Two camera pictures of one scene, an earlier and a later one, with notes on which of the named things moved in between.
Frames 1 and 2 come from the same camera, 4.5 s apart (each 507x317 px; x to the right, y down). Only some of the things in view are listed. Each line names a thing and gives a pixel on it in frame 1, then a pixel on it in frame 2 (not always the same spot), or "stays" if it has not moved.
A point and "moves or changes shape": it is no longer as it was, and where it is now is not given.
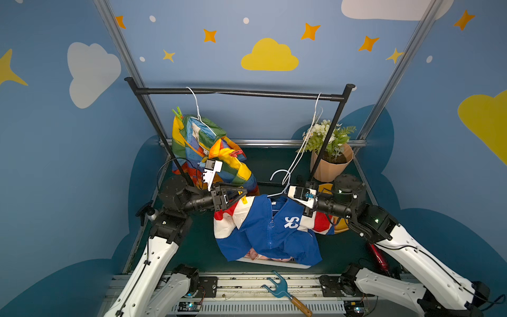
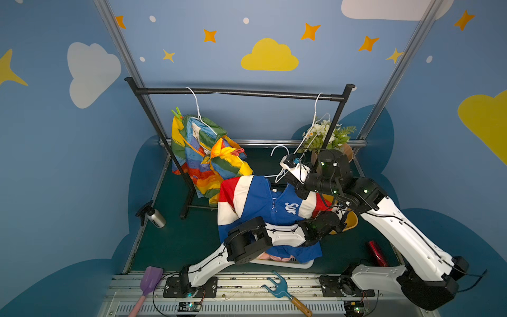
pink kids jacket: x=251 y=254 stays
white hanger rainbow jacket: x=199 y=117 stays
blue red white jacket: x=273 y=224 moves or changes shape
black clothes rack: x=346 y=98 stays
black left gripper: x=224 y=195 -> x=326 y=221
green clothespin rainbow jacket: x=178 y=113 stays
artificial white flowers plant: x=315 y=137 stays
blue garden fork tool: x=281 y=291 stays
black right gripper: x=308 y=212 -> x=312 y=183
